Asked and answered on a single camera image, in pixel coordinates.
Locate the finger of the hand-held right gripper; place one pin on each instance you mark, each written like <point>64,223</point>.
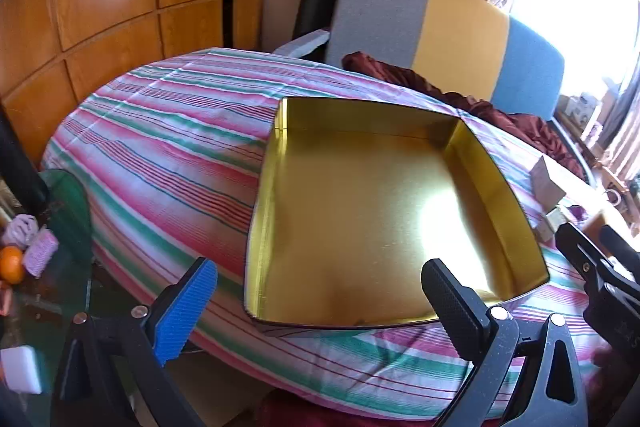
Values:
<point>622,252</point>
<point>582,254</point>

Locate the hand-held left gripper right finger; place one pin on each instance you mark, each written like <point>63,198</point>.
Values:
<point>445,302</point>

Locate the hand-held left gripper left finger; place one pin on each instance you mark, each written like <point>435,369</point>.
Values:
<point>185,312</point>

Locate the yellow sponge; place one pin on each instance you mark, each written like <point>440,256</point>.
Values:
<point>595,222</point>

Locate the green patterned small box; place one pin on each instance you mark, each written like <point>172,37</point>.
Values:
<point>550,224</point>

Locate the white cardboard box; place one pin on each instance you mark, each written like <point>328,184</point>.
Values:
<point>547,184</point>

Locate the gold metal tin box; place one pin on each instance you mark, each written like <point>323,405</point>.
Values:
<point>375,207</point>

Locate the wooden desk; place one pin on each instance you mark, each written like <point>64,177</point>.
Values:
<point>607,179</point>

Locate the maroon cloth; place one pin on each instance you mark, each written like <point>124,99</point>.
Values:
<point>520,127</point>

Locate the green glass table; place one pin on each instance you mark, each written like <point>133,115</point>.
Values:
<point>65,217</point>

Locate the pink brush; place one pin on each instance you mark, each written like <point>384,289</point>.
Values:
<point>42,253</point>

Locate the striped pink green blanket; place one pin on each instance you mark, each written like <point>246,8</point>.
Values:
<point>175,147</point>

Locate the white block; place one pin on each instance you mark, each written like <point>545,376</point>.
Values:
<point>20,369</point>

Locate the orange fruit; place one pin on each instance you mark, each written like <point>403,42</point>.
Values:
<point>11,264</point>

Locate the grey yellow blue sofa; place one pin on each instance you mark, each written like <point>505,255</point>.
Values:
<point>465,32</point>

